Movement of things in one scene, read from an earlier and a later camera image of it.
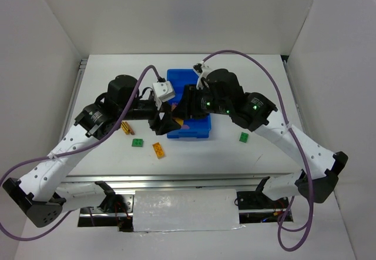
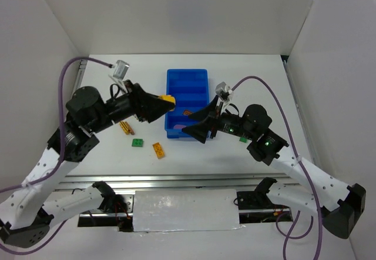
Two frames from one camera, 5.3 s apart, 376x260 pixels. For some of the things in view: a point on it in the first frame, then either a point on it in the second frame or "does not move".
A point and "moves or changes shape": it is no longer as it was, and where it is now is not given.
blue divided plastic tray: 198,127 does not move
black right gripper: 188,102 -> 214,123
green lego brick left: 137,142 does not move
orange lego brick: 158,150 does not move
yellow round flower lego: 180,121 moves or changes shape
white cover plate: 214,209 does not move
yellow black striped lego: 125,127 does not move
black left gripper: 157,119 -> 136,102
